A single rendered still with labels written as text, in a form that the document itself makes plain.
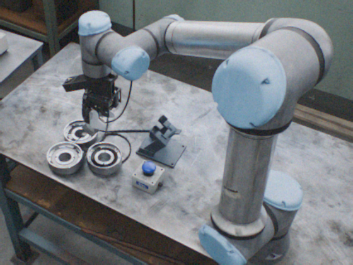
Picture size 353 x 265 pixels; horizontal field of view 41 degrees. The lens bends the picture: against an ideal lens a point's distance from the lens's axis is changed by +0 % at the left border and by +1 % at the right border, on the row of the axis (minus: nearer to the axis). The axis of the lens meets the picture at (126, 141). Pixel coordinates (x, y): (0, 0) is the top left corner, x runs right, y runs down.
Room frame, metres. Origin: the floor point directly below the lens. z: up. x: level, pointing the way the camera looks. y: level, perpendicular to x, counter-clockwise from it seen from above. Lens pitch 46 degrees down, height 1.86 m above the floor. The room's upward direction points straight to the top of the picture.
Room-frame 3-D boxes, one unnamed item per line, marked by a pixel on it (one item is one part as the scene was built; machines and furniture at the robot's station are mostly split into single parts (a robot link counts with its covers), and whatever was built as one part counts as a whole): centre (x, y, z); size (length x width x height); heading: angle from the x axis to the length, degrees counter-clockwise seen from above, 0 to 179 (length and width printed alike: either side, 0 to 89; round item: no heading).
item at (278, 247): (0.66, -0.35, 0.85); 0.15 x 0.15 x 0.10
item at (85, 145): (1.02, 0.14, 0.82); 0.10 x 0.10 x 0.04
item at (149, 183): (0.84, -0.07, 0.82); 0.08 x 0.07 x 0.05; 59
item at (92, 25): (0.94, 0.07, 1.23); 0.09 x 0.08 x 0.11; 41
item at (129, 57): (0.88, 0.00, 1.23); 0.11 x 0.11 x 0.08; 41
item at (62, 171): (0.92, 0.18, 0.82); 0.10 x 0.10 x 0.04
